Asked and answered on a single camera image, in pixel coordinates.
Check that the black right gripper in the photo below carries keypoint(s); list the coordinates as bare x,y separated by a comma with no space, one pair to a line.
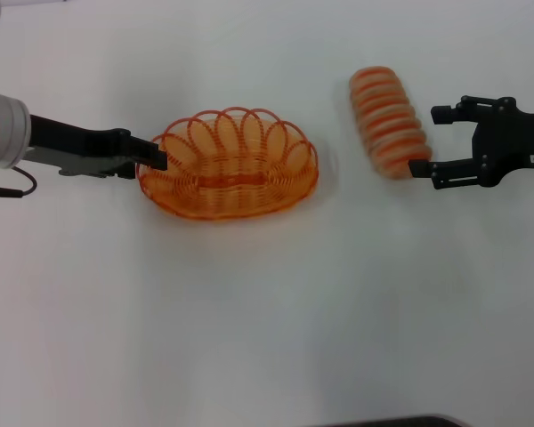
512,142

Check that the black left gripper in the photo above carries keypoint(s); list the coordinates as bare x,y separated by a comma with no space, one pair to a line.
89,147

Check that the orange striped bread loaf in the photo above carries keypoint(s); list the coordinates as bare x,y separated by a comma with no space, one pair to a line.
389,124

